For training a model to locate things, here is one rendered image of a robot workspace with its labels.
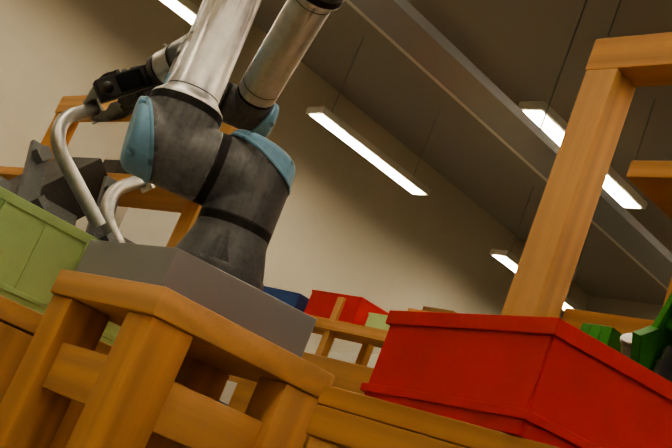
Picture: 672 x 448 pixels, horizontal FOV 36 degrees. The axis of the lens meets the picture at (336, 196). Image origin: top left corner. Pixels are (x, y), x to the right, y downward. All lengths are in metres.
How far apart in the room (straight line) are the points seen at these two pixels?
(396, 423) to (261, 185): 0.54
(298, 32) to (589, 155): 0.89
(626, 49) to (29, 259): 1.45
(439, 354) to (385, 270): 10.17
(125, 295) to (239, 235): 0.21
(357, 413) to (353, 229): 9.80
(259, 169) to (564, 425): 0.69
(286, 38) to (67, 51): 7.22
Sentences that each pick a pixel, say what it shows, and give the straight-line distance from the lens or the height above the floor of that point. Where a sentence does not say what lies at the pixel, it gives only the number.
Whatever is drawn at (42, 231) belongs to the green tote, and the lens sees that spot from 1.89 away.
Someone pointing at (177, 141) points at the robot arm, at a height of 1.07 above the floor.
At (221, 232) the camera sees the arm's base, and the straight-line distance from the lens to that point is 1.52.
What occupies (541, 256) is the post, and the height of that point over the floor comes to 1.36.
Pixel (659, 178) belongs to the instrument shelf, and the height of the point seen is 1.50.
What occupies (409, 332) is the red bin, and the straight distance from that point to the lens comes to 1.24.
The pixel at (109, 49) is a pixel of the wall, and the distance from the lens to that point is 9.19.
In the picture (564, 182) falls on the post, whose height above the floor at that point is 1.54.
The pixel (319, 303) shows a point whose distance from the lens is 8.23.
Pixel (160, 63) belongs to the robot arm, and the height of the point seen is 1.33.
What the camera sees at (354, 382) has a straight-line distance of 1.67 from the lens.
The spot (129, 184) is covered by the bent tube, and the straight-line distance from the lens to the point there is 2.28.
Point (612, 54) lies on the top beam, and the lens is 2.57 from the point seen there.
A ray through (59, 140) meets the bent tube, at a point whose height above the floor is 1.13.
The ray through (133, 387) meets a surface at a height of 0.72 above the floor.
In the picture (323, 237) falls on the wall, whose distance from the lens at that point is 10.67.
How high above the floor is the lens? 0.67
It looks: 16 degrees up
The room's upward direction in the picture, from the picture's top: 22 degrees clockwise
